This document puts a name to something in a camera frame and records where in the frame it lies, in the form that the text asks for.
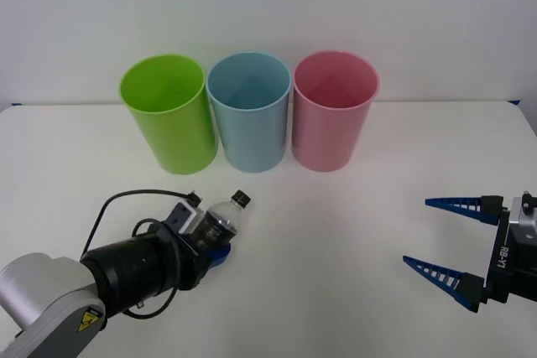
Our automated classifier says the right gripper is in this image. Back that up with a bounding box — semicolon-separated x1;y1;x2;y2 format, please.
402;195;537;314

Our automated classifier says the pale blue plastic bin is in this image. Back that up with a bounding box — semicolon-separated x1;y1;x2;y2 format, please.
206;51;293;174

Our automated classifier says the pink plastic bin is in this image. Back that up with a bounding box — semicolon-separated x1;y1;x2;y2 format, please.
291;50;381;173

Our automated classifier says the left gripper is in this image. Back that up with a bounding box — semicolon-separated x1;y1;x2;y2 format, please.
178;235;232;292

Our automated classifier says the green plastic bin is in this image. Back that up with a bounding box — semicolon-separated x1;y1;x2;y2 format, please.
119;53;219;176

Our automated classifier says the clear plastic bottle black cap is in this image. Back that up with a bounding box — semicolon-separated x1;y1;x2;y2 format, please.
195;189;253;251

